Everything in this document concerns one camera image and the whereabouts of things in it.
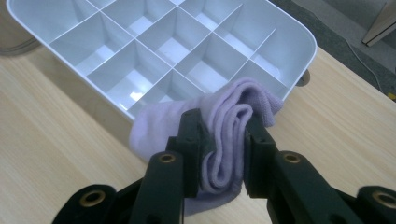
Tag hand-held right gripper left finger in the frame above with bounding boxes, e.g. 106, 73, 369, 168
166, 107, 217, 199

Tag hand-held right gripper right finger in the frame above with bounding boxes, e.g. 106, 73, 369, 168
243, 115, 278, 199

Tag light purple sock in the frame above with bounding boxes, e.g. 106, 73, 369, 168
128, 77, 285, 217

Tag white compartment storage box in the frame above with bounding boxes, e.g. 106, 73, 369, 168
6, 0, 318, 121

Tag light wooden furniture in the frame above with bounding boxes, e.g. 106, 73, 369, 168
361, 0, 396, 48

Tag white floor cable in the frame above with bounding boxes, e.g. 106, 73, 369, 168
337, 31, 386, 94

